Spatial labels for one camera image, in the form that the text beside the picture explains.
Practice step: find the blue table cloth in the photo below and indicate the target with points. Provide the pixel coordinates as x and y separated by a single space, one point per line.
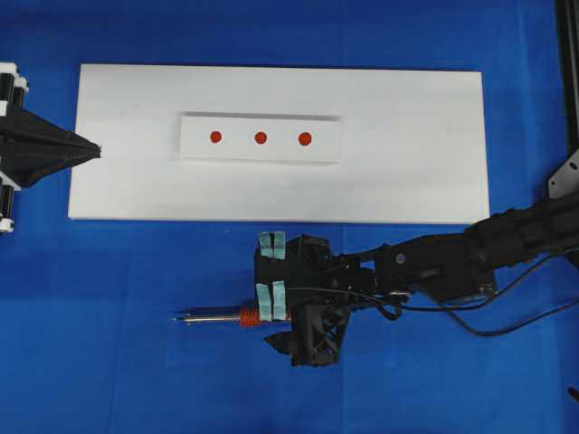
88 343

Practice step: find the black object at edge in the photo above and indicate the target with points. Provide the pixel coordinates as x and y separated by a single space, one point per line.
573 393

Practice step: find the white paper strip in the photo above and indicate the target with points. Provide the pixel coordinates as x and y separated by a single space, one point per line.
260 138

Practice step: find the large white board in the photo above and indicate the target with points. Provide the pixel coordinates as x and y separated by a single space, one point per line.
414 146

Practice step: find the black aluminium frame post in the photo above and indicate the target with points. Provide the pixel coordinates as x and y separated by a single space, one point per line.
566 13

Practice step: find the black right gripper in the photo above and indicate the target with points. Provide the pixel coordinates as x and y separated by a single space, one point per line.
288 273

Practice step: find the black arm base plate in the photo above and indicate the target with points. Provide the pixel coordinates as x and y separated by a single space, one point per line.
565 180

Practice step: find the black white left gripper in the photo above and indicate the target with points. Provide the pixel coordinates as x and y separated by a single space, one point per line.
25 169

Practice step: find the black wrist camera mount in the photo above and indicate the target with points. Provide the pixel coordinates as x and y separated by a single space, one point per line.
319 333

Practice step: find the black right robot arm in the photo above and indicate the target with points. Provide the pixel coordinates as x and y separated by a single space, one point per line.
457 271

